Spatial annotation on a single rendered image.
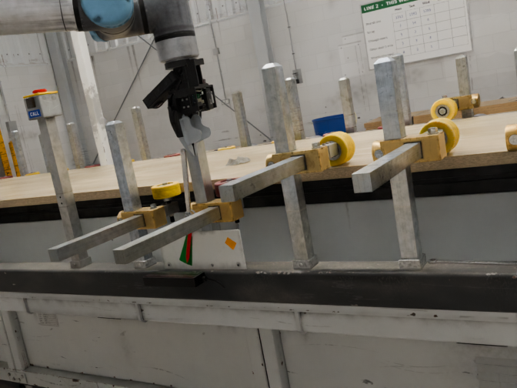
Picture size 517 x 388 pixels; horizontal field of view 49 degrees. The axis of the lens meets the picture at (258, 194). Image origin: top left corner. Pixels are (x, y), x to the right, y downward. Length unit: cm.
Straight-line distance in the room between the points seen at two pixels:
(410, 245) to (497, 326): 23
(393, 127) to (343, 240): 44
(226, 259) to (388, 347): 51
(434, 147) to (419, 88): 730
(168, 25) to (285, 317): 73
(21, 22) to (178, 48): 31
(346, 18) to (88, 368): 710
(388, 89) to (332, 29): 763
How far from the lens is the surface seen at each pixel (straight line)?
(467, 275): 117
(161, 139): 1045
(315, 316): 138
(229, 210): 135
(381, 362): 164
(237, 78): 946
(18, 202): 220
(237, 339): 184
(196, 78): 126
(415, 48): 840
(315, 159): 121
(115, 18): 112
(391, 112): 115
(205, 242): 142
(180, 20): 127
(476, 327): 126
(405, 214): 118
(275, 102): 125
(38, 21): 116
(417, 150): 111
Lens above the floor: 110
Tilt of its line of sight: 10 degrees down
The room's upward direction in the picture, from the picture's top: 10 degrees counter-clockwise
